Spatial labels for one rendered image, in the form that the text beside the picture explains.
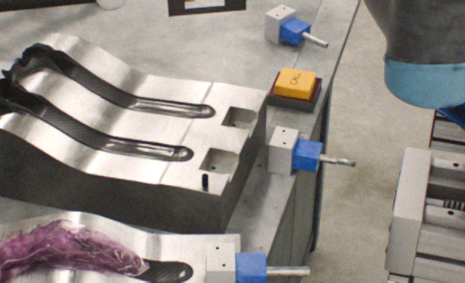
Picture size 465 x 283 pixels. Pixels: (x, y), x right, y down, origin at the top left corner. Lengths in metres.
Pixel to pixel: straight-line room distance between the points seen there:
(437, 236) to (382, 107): 1.91
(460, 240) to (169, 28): 0.87
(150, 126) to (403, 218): 0.46
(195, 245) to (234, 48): 0.59
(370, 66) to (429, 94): 2.46
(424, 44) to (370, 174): 2.01
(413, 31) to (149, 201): 0.67
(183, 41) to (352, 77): 1.45
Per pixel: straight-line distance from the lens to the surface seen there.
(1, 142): 1.30
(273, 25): 1.68
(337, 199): 2.56
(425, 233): 1.05
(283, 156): 1.35
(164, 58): 1.64
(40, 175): 1.30
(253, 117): 1.36
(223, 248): 1.13
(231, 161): 1.28
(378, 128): 2.84
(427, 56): 0.67
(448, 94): 0.69
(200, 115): 1.35
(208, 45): 1.68
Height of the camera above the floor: 1.68
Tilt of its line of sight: 37 degrees down
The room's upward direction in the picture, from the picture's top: straight up
